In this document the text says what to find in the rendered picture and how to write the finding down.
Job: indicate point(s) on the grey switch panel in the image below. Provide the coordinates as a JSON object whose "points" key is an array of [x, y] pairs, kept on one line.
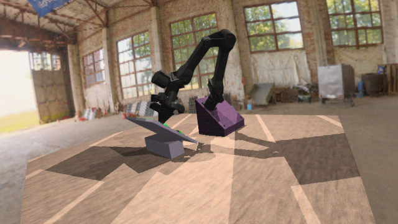
{"points": [[166, 142]]}

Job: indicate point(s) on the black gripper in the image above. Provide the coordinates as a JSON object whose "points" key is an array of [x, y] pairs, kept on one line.
{"points": [[166, 111]]}

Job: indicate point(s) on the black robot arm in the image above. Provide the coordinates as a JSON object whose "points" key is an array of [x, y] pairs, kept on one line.
{"points": [[225, 40]]}

